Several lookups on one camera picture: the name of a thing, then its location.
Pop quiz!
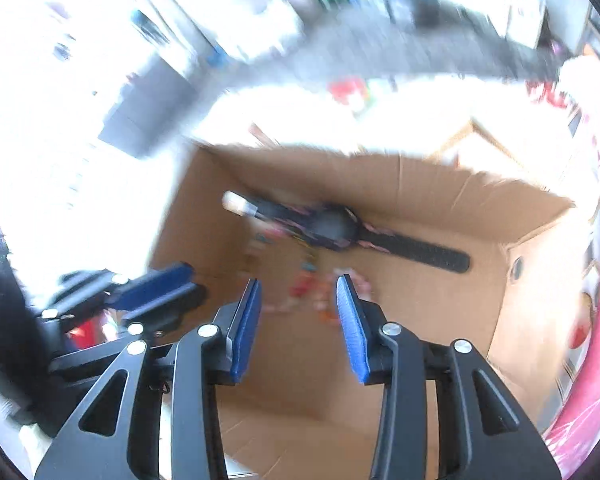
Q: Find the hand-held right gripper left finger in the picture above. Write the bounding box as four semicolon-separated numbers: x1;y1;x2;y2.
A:
34;277;263;480

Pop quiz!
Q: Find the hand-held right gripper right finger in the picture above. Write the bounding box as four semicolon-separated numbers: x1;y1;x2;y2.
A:
334;274;563;480

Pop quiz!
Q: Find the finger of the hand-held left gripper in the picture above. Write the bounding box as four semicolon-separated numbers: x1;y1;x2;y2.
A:
121;284;209;337
105;261;196;312

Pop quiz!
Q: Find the large multicolour beaded bracelet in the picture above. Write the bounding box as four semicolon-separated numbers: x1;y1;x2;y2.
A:
242;227;326;318

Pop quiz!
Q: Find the brown cardboard box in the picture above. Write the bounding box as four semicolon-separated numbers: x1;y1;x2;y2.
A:
147;142;578;480

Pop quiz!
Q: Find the black smartwatch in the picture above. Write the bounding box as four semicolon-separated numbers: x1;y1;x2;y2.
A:
222;190;471;275

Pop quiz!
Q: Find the pink floral blanket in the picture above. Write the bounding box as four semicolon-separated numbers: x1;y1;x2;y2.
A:
545;195;600;461

